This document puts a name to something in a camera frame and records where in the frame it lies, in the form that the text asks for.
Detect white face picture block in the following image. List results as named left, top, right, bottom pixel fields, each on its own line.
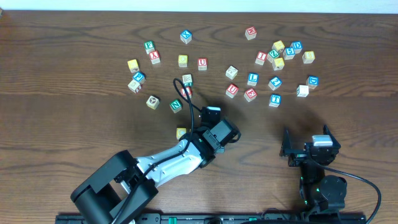
left=146, top=95, right=160, bottom=110

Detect white picture block middle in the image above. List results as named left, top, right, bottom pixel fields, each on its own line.
left=225, top=65, right=238, bottom=80

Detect white green picture block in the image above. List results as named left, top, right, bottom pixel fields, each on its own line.
left=182, top=74, right=193, bottom=86

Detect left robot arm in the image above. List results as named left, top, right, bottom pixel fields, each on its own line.
left=70, top=106, right=241, bottom=224

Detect yellow block upper middle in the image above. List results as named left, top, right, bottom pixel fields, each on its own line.
left=178, top=55, right=188, bottom=67

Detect red A block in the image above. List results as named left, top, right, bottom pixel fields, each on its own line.
left=180, top=86, right=192, bottom=99

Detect red u block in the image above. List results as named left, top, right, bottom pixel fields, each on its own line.
left=198, top=58, right=208, bottom=71
left=226, top=83, right=239, bottom=98

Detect blue d block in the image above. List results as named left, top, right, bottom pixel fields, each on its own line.
left=306, top=76, right=319, bottom=89
left=290, top=41, right=303, bottom=54

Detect blue 2 block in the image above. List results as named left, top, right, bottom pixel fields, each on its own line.
left=268, top=76, right=282, bottom=90

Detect yellow C block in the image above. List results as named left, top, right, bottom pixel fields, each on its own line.
left=176, top=128, right=187, bottom=140

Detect blue T block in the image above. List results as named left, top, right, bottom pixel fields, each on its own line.
left=269, top=94, right=282, bottom=108

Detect yellow 8 block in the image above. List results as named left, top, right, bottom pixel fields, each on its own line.
left=302, top=51, right=315, bottom=64

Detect yellow block below Z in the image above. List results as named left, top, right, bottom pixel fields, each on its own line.
left=272, top=58, right=285, bottom=71

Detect blue X block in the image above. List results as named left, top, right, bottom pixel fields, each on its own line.
left=180, top=30, right=192, bottom=44

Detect green N block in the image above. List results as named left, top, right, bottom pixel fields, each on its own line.
left=169, top=99, right=182, bottom=113

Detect blue D block upper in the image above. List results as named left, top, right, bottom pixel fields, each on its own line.
left=290, top=41, right=303, bottom=54

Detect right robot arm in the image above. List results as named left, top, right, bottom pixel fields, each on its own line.
left=279, top=125, right=347, bottom=221

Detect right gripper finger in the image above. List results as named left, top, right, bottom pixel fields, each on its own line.
left=323, top=124, right=336, bottom=143
left=279, top=128, right=294, bottom=157

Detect blue P block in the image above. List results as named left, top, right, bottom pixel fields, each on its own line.
left=132, top=72, right=146, bottom=84

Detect yellow block far left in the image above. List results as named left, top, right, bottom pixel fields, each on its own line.
left=127, top=59, right=140, bottom=73

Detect red block top right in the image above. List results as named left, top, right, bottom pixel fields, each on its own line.
left=245, top=26, right=257, bottom=40

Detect white block right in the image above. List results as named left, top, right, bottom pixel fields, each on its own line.
left=297, top=85, right=309, bottom=97

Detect white red block left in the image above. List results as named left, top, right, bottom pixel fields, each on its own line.
left=127, top=80, right=142, bottom=93

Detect red I block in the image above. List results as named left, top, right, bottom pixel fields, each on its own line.
left=255, top=51, right=267, bottom=65

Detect blue L block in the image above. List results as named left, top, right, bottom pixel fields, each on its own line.
left=247, top=73, right=259, bottom=86

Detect yellow block upper right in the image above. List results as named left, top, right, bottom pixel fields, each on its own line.
left=272, top=40, right=285, bottom=53

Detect red Y block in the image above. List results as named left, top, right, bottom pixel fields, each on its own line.
left=149, top=50, right=160, bottom=64

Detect blue 5 block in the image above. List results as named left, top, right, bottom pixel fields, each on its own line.
left=283, top=47, right=295, bottom=60

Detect blue D block right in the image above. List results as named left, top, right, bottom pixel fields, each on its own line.
left=306, top=76, right=319, bottom=89

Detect red E block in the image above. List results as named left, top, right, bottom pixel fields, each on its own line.
left=244, top=88, right=257, bottom=102

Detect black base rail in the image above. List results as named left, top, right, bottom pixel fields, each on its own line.
left=55, top=212, right=367, bottom=224

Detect green F block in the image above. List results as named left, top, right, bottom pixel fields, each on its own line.
left=144, top=40, right=155, bottom=54

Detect red U block upper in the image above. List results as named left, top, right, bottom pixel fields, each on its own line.
left=198, top=58, right=208, bottom=71

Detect green Z block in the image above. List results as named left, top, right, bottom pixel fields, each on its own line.
left=267, top=49, right=280, bottom=63

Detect red U block lower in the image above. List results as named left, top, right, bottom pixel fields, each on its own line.
left=226, top=83, right=239, bottom=98

